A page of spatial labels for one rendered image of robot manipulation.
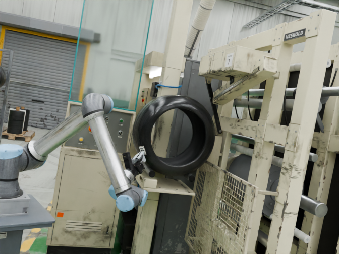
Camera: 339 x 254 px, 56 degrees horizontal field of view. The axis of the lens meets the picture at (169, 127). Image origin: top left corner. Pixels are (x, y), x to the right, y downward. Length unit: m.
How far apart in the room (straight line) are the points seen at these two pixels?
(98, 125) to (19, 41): 10.30
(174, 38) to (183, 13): 0.20
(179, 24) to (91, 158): 1.27
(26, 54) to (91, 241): 9.46
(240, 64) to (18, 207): 1.53
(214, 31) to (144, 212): 10.03
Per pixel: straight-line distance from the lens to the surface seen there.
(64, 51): 11.57
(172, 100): 2.12
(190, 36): 3.06
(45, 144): 2.07
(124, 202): 1.71
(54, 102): 11.52
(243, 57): 2.03
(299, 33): 2.08
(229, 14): 12.41
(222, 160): 2.63
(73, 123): 1.96
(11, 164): 2.03
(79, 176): 2.75
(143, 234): 2.67
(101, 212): 2.84
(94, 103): 1.76
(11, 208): 2.06
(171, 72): 2.49
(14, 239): 2.15
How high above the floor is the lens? 1.34
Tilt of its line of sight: 3 degrees down
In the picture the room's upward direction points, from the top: 10 degrees clockwise
